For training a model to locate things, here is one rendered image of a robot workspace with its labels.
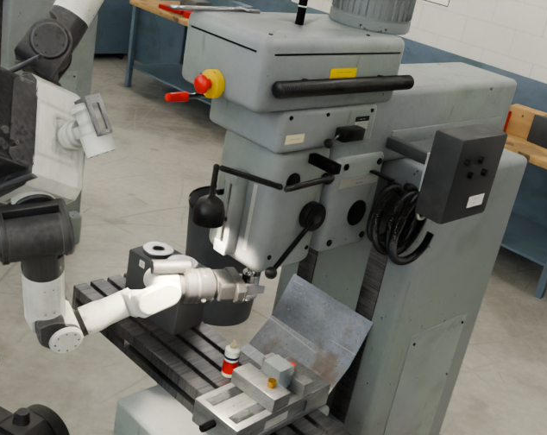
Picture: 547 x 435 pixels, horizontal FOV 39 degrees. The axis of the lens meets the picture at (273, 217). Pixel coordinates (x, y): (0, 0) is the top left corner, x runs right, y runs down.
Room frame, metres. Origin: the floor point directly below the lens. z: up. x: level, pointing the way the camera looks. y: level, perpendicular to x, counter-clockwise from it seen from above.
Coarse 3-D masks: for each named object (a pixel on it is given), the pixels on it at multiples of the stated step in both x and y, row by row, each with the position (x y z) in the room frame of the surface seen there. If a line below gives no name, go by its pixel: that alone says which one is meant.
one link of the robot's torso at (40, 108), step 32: (0, 96) 1.50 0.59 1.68; (32, 96) 1.57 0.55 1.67; (64, 96) 1.66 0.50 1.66; (0, 128) 1.46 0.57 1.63; (32, 128) 1.53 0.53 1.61; (0, 160) 1.43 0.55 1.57; (32, 160) 1.49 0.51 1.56; (64, 160) 1.56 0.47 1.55; (0, 192) 1.48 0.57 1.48; (32, 192) 1.49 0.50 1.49; (64, 192) 1.54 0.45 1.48
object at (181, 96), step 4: (172, 92) 1.67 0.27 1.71; (176, 92) 1.67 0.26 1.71; (180, 92) 1.68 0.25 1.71; (184, 92) 1.68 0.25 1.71; (168, 96) 1.65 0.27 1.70; (172, 96) 1.65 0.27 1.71; (176, 96) 1.66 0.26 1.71; (180, 96) 1.67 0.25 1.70; (184, 96) 1.68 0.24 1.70; (188, 96) 1.68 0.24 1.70; (192, 96) 1.70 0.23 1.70; (196, 96) 1.71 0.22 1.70; (200, 96) 1.72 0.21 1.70; (204, 96) 1.73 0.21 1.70; (168, 100) 1.65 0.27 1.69; (172, 100) 1.65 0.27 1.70; (176, 100) 1.66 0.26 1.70; (180, 100) 1.67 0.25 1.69; (184, 100) 1.68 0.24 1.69
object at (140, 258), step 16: (144, 256) 2.03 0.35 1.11; (160, 256) 2.03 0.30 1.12; (176, 256) 2.04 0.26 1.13; (128, 272) 2.05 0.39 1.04; (144, 272) 2.02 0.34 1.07; (176, 304) 1.94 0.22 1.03; (192, 304) 1.99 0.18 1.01; (160, 320) 1.97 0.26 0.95; (176, 320) 1.94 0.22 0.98; (192, 320) 2.00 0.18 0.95
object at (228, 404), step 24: (288, 360) 1.82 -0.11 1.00; (312, 384) 1.68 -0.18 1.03; (216, 408) 1.55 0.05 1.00; (240, 408) 1.57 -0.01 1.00; (264, 408) 1.59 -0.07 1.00; (288, 408) 1.62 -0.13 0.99; (312, 408) 1.70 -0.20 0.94; (216, 432) 1.52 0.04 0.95; (240, 432) 1.49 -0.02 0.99; (264, 432) 1.56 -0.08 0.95
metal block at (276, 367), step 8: (264, 360) 1.68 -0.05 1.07; (272, 360) 1.69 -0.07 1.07; (280, 360) 1.70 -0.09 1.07; (264, 368) 1.68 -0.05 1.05; (272, 368) 1.66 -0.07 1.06; (280, 368) 1.66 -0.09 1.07; (288, 368) 1.67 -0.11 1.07; (272, 376) 1.66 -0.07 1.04; (280, 376) 1.65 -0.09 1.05; (288, 376) 1.68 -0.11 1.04; (280, 384) 1.66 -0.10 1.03; (288, 384) 1.68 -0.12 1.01
